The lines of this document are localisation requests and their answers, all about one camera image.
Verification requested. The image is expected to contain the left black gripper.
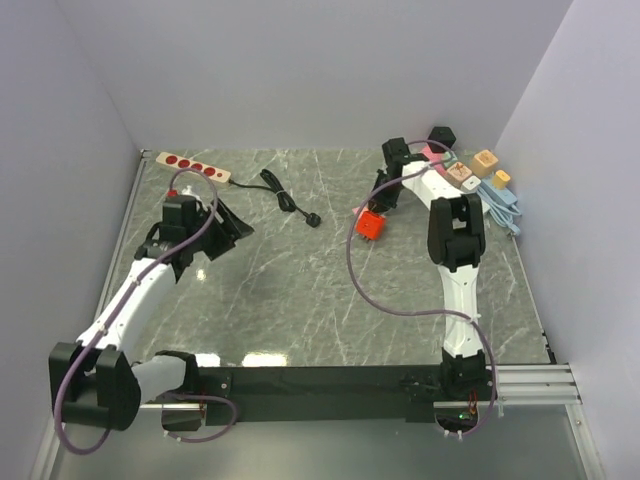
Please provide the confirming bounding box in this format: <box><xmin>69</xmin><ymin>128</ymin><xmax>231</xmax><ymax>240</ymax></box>
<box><xmin>186</xmin><ymin>198</ymin><xmax>253</xmax><ymax>261</ymax></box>

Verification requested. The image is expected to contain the beige red power strip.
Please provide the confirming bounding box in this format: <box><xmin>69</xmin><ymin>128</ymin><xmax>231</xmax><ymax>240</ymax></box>
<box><xmin>155</xmin><ymin>152</ymin><xmax>231</xmax><ymax>185</ymax></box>

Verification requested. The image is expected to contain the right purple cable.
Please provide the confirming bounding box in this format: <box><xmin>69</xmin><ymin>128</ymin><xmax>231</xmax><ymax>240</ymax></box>
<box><xmin>345</xmin><ymin>139</ymin><xmax>498</xmax><ymax>439</ymax></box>

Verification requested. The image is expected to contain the white charger plug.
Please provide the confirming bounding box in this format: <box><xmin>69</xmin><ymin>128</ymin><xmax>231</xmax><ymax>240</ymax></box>
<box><xmin>461</xmin><ymin>175</ymin><xmax>481</xmax><ymax>193</ymax></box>

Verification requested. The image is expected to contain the black power strip cord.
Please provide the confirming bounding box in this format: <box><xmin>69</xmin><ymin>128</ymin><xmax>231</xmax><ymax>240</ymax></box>
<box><xmin>228</xmin><ymin>168</ymin><xmax>323</xmax><ymax>230</ymax></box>

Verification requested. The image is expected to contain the green plug adapter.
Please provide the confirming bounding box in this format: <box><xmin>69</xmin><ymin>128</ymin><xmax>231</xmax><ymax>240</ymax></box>
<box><xmin>443</xmin><ymin>153</ymin><xmax>459</xmax><ymax>169</ymax></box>

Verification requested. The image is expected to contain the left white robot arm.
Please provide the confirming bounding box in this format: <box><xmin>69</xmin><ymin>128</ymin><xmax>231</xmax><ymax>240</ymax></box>
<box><xmin>49</xmin><ymin>194</ymin><xmax>254</xmax><ymax>431</ymax></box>

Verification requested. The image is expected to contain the yellow plug adapter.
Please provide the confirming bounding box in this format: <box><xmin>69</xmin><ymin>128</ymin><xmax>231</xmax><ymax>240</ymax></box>
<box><xmin>492</xmin><ymin>170</ymin><xmax>511</xmax><ymax>190</ymax></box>

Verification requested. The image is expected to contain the aluminium rail frame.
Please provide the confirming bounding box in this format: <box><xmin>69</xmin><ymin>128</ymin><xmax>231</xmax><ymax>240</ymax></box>
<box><xmin>33</xmin><ymin>177</ymin><xmax>581</xmax><ymax>479</ymax></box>

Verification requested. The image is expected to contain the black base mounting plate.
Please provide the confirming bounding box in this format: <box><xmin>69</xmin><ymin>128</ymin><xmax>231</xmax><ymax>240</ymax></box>
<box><xmin>140</xmin><ymin>365</ymin><xmax>501</xmax><ymax>432</ymax></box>

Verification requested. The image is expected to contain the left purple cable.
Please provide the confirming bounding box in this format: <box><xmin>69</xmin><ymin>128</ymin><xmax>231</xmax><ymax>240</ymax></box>
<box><xmin>53</xmin><ymin>168</ymin><xmax>239</xmax><ymax>455</ymax></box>

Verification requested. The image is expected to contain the orange cube adapter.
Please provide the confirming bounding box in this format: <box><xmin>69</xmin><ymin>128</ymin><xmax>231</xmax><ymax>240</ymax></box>
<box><xmin>469</xmin><ymin>149</ymin><xmax>499</xmax><ymax>179</ymax></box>

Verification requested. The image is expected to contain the beige pink cube adapter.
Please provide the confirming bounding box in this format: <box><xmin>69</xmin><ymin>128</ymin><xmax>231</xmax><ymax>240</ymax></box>
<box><xmin>445</xmin><ymin>162</ymin><xmax>473</xmax><ymax>190</ymax></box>

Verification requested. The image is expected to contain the pink power strip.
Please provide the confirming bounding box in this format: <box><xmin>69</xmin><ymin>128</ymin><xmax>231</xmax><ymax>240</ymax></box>
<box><xmin>421</xmin><ymin>145</ymin><xmax>451</xmax><ymax>174</ymax></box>

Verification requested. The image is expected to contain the purple cable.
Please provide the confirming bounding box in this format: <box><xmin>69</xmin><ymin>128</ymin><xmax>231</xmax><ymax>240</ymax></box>
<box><xmin>53</xmin><ymin>168</ymin><xmax>239</xmax><ymax>455</ymax></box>
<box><xmin>345</xmin><ymin>139</ymin><xmax>498</xmax><ymax>439</ymax></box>

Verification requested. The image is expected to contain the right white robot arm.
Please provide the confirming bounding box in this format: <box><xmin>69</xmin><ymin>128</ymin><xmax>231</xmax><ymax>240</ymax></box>
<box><xmin>356</xmin><ymin>138</ymin><xmax>491</xmax><ymax>399</ymax></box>

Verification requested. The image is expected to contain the red cube plug adapter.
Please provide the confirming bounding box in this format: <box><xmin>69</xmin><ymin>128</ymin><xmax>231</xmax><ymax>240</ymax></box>
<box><xmin>355</xmin><ymin>210</ymin><xmax>386</xmax><ymax>241</ymax></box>

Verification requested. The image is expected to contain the blue power strip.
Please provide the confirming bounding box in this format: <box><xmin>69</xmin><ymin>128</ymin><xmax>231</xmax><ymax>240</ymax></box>
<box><xmin>477</xmin><ymin>177</ymin><xmax>522</xmax><ymax>236</ymax></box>

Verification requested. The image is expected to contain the black cube adapter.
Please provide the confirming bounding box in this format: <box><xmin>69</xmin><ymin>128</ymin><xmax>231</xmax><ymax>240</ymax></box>
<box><xmin>428</xmin><ymin>126</ymin><xmax>456</xmax><ymax>153</ymax></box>

